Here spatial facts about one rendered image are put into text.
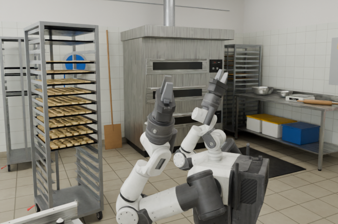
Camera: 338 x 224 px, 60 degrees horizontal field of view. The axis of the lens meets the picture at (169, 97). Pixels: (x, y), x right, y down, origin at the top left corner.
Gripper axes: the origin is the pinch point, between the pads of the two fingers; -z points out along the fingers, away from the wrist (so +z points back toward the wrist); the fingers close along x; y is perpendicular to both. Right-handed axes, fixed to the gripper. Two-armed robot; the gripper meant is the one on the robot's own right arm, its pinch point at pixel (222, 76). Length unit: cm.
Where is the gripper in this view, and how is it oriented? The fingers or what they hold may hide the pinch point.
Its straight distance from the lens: 155.5
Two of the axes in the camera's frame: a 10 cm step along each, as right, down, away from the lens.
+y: -5.7, -2.3, 7.9
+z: -3.8, 9.2, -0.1
